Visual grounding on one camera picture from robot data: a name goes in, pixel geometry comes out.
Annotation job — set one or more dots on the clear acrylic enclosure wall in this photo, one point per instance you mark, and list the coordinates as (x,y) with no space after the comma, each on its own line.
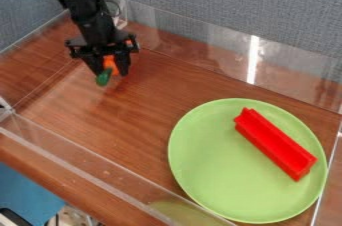
(93,142)

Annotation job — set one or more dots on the red plastic block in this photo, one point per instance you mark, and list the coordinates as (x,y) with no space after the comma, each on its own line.
(275,143)

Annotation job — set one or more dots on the orange toy carrot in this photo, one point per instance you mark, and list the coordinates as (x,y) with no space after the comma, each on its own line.
(110,66)

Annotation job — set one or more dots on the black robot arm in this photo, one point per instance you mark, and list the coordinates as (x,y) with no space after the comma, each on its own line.
(90,15)

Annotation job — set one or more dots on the clear acrylic corner bracket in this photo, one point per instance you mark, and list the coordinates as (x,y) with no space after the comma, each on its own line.
(120,14)

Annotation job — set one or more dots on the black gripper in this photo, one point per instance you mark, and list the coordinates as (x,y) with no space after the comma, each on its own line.
(101,43)

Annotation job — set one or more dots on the green plate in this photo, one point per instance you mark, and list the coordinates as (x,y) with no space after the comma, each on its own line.
(226,175)

